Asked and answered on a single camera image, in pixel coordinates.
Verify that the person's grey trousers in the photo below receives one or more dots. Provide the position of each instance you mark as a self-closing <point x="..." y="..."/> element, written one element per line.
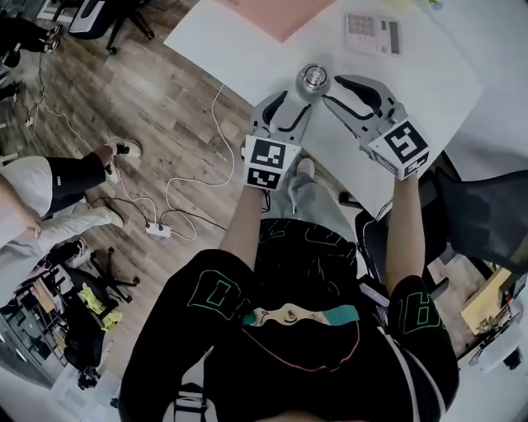
<point x="305" y="202"/>

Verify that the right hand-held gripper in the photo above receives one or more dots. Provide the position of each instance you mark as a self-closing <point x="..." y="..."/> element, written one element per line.
<point x="400" y="144"/>

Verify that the yellow safety vest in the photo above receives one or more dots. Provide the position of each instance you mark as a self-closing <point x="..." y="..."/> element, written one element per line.
<point x="97" y="305"/>

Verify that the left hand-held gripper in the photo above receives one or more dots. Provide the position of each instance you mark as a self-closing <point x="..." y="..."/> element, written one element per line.
<point x="268" y="154"/>

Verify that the grey black office chair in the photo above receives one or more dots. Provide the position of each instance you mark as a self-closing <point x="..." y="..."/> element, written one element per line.
<point x="88" y="16"/>

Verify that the black swivel chair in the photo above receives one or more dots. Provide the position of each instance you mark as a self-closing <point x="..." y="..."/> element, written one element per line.
<point x="82" y="350"/>

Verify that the black mesh office chair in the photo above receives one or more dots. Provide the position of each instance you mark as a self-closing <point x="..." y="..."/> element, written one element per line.
<point x="474" y="214"/>

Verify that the cluttered storage shelf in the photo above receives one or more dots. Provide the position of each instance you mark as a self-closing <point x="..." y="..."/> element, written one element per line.
<point x="33" y="313"/>

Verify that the person's grey shoe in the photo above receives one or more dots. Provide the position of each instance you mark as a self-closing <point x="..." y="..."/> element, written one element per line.
<point x="306" y="167"/>

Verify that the grey waist device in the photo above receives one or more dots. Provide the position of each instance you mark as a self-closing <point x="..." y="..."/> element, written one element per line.
<point x="373" y="294"/>

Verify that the light wooden desk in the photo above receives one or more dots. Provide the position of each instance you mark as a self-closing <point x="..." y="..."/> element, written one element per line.
<point x="486" y="301"/>

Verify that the clear plastic storage box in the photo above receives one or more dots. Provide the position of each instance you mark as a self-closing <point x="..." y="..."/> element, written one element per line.
<point x="103" y="391"/>

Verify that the person's black printed shirt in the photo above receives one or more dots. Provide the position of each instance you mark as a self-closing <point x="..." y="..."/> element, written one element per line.
<point x="288" y="371"/>

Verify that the person's right forearm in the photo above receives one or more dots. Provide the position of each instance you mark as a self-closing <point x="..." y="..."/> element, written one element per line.
<point x="406" y="231"/>

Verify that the silver metal knob with ring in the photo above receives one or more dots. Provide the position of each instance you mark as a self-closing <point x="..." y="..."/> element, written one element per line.
<point x="313" y="76"/>

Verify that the white power strip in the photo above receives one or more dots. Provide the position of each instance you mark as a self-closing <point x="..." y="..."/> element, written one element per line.
<point x="158" y="231"/>

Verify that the person's left forearm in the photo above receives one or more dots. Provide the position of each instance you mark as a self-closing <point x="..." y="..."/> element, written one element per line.
<point x="243" y="222"/>

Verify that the small desk plant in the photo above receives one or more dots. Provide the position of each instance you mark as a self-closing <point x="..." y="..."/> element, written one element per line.
<point x="491" y="325"/>

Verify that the white desk calculator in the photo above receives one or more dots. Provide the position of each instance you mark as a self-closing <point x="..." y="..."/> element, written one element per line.
<point x="363" y="37"/>

